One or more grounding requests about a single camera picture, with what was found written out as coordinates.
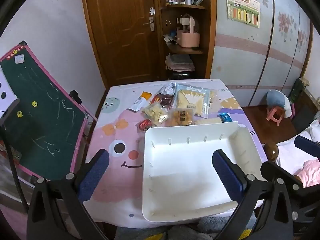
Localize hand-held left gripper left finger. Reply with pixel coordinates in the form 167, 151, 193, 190
26, 149, 110, 240

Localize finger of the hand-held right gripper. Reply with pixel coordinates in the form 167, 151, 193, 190
294, 135, 320, 157
261, 160, 320, 207

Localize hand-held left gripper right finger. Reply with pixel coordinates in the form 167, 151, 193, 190
212, 149, 293, 240

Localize white plastic storage bin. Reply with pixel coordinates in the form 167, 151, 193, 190
142, 121, 268, 223

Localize long beige cracker packet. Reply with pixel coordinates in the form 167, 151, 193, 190
194, 117, 223, 126

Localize orange red snack packet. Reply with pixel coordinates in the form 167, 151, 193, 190
138, 119, 153, 132

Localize clear packet of brown snacks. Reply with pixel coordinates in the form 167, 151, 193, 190
166, 108, 195, 127

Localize large clear yellow chips bag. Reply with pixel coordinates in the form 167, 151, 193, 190
175, 83, 217, 118

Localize orange white snack packet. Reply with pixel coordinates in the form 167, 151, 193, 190
128, 91, 152, 112

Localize clear pack of yellow puffs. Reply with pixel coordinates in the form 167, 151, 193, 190
142, 102, 169, 127

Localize dark red snack packet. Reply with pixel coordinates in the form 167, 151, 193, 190
151, 94, 174, 109

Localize pink blanket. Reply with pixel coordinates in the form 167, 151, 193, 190
297, 160, 320, 187

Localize cartoon printed tablecloth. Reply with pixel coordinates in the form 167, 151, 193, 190
82, 79, 268, 228

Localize dark furniture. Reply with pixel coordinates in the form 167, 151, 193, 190
287, 77, 320, 130

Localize pink plastic stool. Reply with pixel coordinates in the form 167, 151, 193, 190
266, 107, 285, 125

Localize pink framed green chalkboard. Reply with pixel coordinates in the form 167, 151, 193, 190
0, 41, 92, 180

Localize black clamp knob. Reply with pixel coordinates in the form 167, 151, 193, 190
69, 90, 82, 104

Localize floral sliding wardrobe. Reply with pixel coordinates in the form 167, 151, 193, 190
210, 0, 313, 105

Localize black box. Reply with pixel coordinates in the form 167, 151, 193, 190
170, 71, 193, 80

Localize white black dotted panel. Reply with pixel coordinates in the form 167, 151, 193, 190
0, 75, 20, 118

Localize stack of folded cloths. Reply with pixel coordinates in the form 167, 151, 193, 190
165, 53, 195, 72

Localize wooden corner shelf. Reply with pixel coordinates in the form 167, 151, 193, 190
155, 0, 217, 80

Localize brown wooden door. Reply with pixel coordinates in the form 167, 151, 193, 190
80, 0, 160, 87

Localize small toy figures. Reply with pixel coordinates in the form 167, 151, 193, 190
164, 31, 178, 43

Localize wooden bed post knob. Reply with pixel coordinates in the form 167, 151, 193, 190
265, 142, 279, 162

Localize black cable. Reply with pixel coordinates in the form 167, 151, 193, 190
0, 122, 29, 213

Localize pink handled basket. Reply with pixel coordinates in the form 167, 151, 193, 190
177, 16, 200, 48

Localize wall poster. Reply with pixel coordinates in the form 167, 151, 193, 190
225, 0, 261, 28

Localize metal door handle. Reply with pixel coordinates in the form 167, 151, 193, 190
143, 17, 155, 32

